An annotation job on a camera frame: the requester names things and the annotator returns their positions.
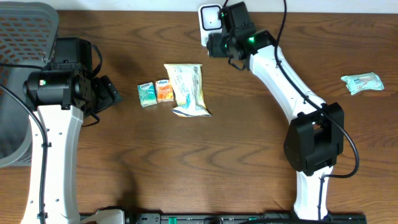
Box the cream snack bag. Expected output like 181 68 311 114
164 63 211 117

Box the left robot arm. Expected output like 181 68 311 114
22 37 126 224

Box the teal tissue box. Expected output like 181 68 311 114
137 82 157 108

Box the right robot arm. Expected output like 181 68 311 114
198 2 344 221

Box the dark grey plastic basket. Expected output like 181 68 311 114
1 1 59 167

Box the orange small packet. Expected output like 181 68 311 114
155 79 174 103

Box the white barcode scanner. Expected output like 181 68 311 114
198 4 222 47

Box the mint green wipes pack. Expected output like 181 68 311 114
340 72 384 95

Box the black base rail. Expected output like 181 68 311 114
79 205 368 224

